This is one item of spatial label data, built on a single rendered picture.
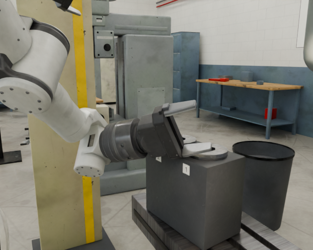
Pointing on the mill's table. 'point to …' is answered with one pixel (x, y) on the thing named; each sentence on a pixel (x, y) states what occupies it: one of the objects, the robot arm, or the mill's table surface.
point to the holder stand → (197, 193)
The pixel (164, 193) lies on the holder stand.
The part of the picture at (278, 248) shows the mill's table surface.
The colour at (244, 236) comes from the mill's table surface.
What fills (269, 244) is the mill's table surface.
